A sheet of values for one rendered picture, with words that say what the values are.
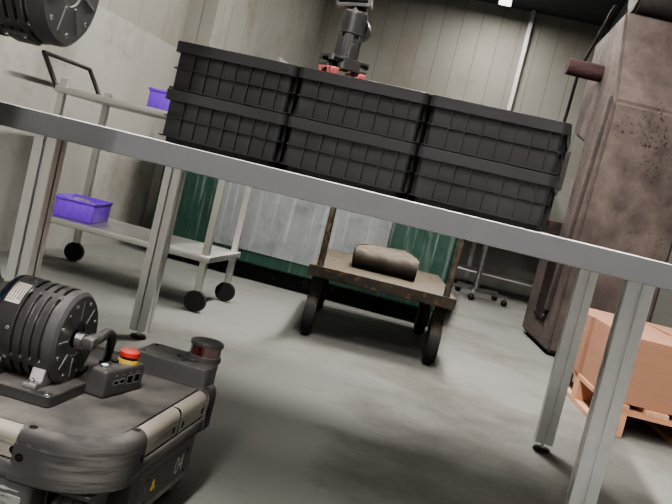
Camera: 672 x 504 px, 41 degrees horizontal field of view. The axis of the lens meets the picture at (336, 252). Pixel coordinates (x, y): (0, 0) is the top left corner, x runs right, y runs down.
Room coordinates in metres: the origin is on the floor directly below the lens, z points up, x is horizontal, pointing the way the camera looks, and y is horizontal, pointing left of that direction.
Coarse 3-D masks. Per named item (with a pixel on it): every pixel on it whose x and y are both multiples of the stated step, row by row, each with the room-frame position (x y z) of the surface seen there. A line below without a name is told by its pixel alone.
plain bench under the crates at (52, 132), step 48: (48, 144) 2.17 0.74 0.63; (96, 144) 1.55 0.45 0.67; (144, 144) 1.53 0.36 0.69; (48, 192) 2.18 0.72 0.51; (288, 192) 1.49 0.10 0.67; (336, 192) 1.48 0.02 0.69; (480, 240) 1.44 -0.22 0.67; (528, 240) 1.43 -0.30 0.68; (144, 288) 3.08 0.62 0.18; (576, 288) 2.87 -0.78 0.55; (624, 288) 1.97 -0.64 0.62; (144, 336) 3.10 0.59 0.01; (576, 336) 2.86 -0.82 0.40; (624, 336) 1.95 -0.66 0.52; (624, 384) 1.95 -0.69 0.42; (576, 480) 1.96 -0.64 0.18
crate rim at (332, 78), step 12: (300, 72) 1.97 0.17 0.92; (312, 72) 1.96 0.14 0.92; (324, 72) 1.96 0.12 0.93; (336, 84) 1.95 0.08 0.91; (348, 84) 1.94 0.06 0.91; (360, 84) 1.94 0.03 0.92; (372, 84) 1.93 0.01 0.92; (384, 84) 1.92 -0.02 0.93; (396, 96) 1.92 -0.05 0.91; (408, 96) 1.91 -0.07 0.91; (420, 96) 1.91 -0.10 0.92
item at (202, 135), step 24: (168, 96) 2.04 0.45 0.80; (192, 96) 2.03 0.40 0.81; (168, 120) 2.05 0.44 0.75; (192, 120) 2.03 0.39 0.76; (216, 120) 2.02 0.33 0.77; (240, 120) 2.01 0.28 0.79; (264, 120) 1.98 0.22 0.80; (192, 144) 2.04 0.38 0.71; (216, 144) 2.02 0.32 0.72; (240, 144) 2.00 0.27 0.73; (264, 144) 1.99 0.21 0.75
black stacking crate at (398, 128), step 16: (304, 80) 1.98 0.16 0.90; (304, 96) 1.98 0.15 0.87; (320, 96) 1.97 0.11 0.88; (336, 96) 1.96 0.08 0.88; (352, 96) 1.95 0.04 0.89; (368, 96) 1.94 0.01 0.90; (384, 96) 1.94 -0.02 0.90; (304, 112) 1.97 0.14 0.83; (320, 112) 1.97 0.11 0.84; (336, 112) 1.96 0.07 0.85; (352, 112) 1.95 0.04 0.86; (368, 112) 1.94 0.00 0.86; (384, 112) 1.93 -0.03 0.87; (400, 112) 1.92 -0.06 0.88; (416, 112) 1.92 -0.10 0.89; (352, 128) 1.94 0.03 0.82; (368, 128) 1.94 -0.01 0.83; (384, 128) 1.93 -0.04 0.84; (400, 128) 1.92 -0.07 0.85; (416, 128) 1.92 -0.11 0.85
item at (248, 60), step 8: (184, 48) 2.04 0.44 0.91; (192, 48) 2.03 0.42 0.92; (200, 48) 2.03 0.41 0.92; (208, 48) 2.02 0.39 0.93; (216, 48) 2.02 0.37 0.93; (208, 56) 2.02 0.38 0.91; (216, 56) 2.02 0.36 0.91; (224, 56) 2.01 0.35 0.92; (232, 56) 2.01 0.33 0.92; (240, 56) 2.00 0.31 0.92; (248, 56) 2.00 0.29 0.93; (248, 64) 2.00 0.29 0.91; (256, 64) 1.99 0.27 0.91; (264, 64) 1.99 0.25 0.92; (272, 64) 1.99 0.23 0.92; (280, 64) 1.98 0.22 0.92; (288, 64) 1.98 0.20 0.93; (280, 72) 1.98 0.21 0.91; (288, 72) 1.98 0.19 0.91; (296, 72) 1.98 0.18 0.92
